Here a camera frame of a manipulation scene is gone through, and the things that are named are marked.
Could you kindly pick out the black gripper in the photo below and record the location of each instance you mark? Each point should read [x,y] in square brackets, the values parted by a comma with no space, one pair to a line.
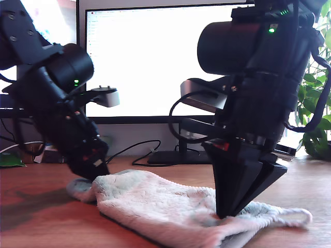
[72,129]
[253,129]

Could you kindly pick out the fluffy pink white tea towel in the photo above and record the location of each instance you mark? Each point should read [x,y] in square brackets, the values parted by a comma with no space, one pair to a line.
[168,201]

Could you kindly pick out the dark brown small box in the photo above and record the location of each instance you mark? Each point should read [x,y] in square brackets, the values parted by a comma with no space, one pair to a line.
[54,157]

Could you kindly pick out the brown cardboard box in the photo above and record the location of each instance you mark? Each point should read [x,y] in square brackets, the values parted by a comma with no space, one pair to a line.
[28,155]

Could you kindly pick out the green leafy potted plant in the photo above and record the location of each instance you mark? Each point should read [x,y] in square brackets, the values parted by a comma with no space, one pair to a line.
[315,139]

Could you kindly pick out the green packet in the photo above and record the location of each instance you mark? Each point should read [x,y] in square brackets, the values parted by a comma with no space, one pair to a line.
[10,162]

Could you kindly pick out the large monitor with white screen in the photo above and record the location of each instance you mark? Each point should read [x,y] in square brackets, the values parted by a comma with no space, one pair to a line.
[142,64]

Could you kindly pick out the monitor with dark screen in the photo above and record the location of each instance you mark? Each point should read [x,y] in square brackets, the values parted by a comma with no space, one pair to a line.
[64,20]

